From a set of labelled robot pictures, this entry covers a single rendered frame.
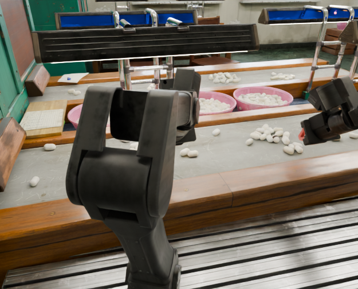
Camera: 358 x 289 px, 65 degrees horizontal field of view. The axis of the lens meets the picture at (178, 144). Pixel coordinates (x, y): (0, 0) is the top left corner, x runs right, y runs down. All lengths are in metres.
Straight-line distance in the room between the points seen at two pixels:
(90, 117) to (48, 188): 0.56
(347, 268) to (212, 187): 0.34
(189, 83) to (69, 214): 0.39
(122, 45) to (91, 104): 0.52
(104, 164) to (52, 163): 0.68
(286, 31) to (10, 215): 6.55
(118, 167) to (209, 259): 0.47
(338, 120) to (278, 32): 6.08
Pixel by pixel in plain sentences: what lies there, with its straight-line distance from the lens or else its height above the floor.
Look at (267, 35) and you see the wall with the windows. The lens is 6.69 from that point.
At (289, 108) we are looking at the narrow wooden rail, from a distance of 1.27.
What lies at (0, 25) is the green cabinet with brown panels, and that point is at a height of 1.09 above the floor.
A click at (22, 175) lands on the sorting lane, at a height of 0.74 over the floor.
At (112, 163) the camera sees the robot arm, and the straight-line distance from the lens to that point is 0.27.
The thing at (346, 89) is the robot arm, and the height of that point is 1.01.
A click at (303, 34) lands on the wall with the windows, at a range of 7.13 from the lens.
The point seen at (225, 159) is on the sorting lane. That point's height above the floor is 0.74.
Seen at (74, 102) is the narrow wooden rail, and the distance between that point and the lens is 1.33.
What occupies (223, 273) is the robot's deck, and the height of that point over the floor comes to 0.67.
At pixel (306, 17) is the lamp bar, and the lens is 1.72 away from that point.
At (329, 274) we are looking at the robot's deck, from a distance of 0.74.
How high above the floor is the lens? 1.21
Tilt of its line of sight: 29 degrees down
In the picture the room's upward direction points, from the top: straight up
